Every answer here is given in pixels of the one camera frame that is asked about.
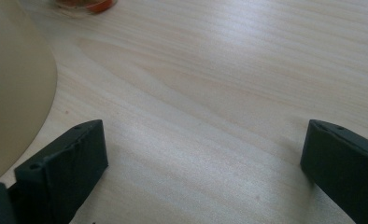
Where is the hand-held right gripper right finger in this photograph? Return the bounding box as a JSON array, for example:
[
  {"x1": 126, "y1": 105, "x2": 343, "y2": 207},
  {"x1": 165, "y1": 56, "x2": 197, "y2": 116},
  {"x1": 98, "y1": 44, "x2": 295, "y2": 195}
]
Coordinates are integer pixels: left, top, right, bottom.
[{"x1": 299, "y1": 119, "x2": 368, "y2": 224}]

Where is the clear cup with orange contents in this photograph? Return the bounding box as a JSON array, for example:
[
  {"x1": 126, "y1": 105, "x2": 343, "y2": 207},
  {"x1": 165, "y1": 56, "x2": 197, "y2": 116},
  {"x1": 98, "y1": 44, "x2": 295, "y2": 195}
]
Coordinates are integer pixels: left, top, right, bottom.
[{"x1": 52, "y1": 0, "x2": 119, "y2": 16}]

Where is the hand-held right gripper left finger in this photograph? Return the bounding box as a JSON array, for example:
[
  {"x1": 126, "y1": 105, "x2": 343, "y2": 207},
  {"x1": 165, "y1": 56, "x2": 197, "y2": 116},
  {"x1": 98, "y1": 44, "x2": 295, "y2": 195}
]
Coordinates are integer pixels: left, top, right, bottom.
[{"x1": 7, "y1": 119, "x2": 109, "y2": 224}]

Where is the beige round container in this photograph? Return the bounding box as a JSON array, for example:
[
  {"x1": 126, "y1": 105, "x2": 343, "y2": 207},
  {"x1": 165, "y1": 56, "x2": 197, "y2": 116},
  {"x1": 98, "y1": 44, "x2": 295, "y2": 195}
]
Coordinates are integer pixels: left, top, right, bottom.
[{"x1": 0, "y1": 0, "x2": 59, "y2": 184}]

